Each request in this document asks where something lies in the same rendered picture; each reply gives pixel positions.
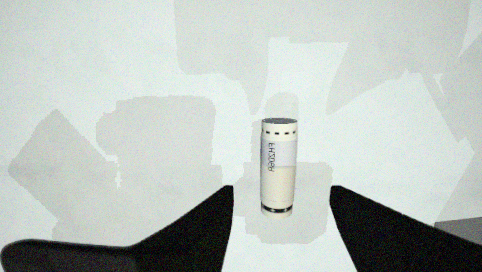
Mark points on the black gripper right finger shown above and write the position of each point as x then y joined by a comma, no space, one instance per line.
381,239

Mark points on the white cylindrical battery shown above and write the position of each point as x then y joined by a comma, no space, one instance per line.
278,160

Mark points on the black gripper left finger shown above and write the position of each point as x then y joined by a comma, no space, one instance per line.
196,242

